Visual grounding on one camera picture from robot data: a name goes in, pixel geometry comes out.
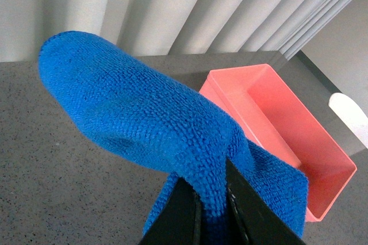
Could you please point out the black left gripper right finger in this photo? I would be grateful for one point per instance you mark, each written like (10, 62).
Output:
(251, 221)

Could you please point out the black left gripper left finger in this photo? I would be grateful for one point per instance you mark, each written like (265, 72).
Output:
(180, 220)

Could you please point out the blue microfiber cloth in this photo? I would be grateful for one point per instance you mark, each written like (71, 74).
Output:
(152, 120)

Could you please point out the pink plastic bin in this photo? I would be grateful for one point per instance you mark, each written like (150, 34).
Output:
(273, 117)

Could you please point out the white rounded object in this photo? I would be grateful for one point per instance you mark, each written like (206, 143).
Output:
(351, 114)

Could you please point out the white curtain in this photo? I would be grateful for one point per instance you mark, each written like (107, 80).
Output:
(167, 27)

